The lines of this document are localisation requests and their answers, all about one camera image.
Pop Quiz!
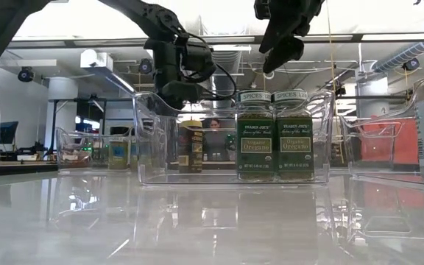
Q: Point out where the black camera cable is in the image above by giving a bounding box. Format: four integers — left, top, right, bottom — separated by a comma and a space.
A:
188, 32, 238, 101

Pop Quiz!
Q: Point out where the red cart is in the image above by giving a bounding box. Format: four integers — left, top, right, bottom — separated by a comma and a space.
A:
358, 117, 419, 166

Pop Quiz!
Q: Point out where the white ceiling unit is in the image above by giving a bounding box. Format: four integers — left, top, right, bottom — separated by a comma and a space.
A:
79, 49, 114, 71

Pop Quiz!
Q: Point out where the round black ceiling camera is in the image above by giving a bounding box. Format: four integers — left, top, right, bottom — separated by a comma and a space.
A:
17, 66, 35, 82
138, 57, 153, 76

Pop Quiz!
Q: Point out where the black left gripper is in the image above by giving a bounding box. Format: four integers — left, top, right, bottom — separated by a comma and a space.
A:
144, 36, 217, 85

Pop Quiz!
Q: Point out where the yellow hanging cable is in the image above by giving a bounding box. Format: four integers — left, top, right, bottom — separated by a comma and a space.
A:
324, 0, 337, 93

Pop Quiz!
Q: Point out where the clear plastic bin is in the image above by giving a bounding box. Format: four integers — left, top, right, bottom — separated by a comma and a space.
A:
339, 72, 424, 187
132, 90, 336, 186
314, 118, 405, 174
54, 126, 141, 174

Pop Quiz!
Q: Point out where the silver ceiling duct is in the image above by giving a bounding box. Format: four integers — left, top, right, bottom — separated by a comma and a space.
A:
211, 50, 243, 93
372, 20, 424, 74

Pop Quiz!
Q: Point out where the black lid spice jar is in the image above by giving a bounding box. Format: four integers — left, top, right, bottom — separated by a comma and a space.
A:
107, 136, 130, 172

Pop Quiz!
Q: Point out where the green oregano spice jar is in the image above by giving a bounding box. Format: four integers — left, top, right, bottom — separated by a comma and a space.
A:
272, 89, 316, 183
235, 90, 276, 183

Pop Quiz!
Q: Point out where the seated person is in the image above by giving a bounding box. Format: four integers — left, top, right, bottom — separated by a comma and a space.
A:
203, 117, 235, 163

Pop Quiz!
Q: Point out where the yellow lid spice jar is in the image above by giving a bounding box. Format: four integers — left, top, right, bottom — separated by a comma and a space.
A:
177, 119, 205, 174

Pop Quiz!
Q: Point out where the metal rig crossbeam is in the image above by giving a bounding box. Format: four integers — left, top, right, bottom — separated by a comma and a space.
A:
7, 32, 424, 49

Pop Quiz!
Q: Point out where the background computer monitor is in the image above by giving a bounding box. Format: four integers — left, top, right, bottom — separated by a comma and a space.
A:
0, 121, 20, 155

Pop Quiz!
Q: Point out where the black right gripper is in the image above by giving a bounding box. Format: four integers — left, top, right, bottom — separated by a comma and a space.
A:
254, 0, 326, 74

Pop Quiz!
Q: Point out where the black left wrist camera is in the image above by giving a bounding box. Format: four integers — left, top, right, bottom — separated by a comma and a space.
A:
160, 79, 202, 111

